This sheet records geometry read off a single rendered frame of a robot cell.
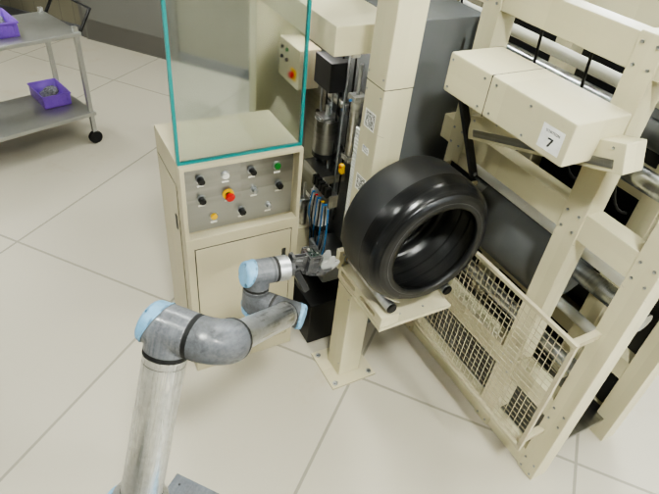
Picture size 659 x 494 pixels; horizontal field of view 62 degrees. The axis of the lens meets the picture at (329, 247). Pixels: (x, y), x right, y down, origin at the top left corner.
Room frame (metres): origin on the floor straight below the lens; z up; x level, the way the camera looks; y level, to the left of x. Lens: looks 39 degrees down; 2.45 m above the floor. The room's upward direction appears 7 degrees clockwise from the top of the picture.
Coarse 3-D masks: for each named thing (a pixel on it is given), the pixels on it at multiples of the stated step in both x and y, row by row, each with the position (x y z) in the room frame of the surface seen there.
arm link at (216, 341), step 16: (272, 304) 1.32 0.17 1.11; (288, 304) 1.29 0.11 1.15; (304, 304) 1.34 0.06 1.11; (208, 320) 0.90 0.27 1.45; (224, 320) 0.93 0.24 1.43; (240, 320) 0.96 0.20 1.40; (256, 320) 1.04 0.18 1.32; (272, 320) 1.10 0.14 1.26; (288, 320) 1.20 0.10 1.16; (304, 320) 1.32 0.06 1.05; (192, 336) 0.85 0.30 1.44; (208, 336) 0.86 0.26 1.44; (224, 336) 0.88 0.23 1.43; (240, 336) 0.90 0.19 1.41; (256, 336) 0.98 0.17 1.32; (192, 352) 0.83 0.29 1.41; (208, 352) 0.84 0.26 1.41; (224, 352) 0.85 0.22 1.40; (240, 352) 0.88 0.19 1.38
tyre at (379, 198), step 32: (416, 160) 1.81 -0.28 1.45; (384, 192) 1.67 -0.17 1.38; (416, 192) 1.63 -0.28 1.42; (448, 192) 1.66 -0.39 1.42; (480, 192) 1.77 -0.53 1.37; (352, 224) 1.65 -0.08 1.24; (384, 224) 1.56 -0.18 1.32; (416, 224) 1.57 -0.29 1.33; (448, 224) 1.95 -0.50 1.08; (480, 224) 1.74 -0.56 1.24; (352, 256) 1.62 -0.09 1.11; (384, 256) 1.52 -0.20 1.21; (416, 256) 1.89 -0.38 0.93; (448, 256) 1.84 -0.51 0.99; (384, 288) 1.54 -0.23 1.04; (416, 288) 1.63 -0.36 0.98
